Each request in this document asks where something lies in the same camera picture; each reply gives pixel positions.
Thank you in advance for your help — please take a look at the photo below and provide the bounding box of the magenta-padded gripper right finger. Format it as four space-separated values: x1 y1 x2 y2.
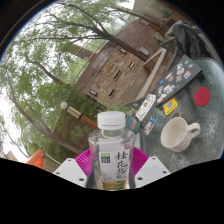
128 146 172 189

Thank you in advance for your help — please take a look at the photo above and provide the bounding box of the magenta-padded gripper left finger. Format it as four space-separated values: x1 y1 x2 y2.
53 148 96 189

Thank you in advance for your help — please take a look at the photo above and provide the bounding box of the clear bottle with white cap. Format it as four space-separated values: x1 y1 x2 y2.
87 111 136 192

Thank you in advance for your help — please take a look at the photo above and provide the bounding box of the orange patio umbrella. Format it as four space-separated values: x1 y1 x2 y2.
24 148 46 170

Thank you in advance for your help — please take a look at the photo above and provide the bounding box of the white ribbed mug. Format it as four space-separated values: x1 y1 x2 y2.
160 116 202 154

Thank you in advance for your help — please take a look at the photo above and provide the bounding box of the small blue card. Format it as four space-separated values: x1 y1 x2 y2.
143 114 160 136

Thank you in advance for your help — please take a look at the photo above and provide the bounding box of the white card with stickers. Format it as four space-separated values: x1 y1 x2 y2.
135 93 157 122

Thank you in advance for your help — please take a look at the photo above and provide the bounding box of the small yellow card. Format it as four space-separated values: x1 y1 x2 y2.
162 97 179 116

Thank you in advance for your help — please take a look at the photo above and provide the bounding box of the flat round red coaster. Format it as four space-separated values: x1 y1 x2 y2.
193 86 211 108

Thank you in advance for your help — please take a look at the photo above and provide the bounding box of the black laptop with stickers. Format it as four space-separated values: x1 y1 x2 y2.
155 54 203 108

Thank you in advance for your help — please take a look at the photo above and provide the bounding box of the grey wicker chair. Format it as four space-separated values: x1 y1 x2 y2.
159 23 214 68

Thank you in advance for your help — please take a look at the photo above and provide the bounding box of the wooden lamp post with globe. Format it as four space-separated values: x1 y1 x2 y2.
60 101 99 131

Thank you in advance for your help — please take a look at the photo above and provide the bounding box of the grey wall box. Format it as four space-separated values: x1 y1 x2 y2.
139 46 150 56

